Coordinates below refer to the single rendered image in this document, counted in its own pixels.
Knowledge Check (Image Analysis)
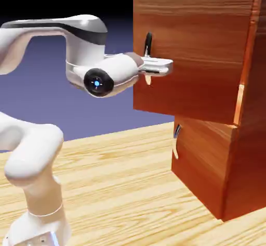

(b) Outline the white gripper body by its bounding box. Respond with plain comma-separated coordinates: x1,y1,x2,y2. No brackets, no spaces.
138,56,174,76

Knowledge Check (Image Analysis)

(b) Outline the dark curved metal handle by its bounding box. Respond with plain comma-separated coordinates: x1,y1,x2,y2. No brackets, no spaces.
143,32,153,86

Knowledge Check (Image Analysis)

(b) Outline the large wooden cabinet door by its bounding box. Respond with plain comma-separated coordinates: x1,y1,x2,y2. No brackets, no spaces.
132,0,256,125

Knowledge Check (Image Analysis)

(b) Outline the small wooden cabinet door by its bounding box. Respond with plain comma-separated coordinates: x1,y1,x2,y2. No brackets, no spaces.
171,115,238,219

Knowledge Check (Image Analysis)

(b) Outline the reddish wooden cabinet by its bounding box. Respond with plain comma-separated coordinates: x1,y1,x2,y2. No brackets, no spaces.
132,0,266,222

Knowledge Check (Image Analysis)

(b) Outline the silver curved metal handle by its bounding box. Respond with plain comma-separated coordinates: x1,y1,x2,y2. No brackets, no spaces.
172,124,182,160

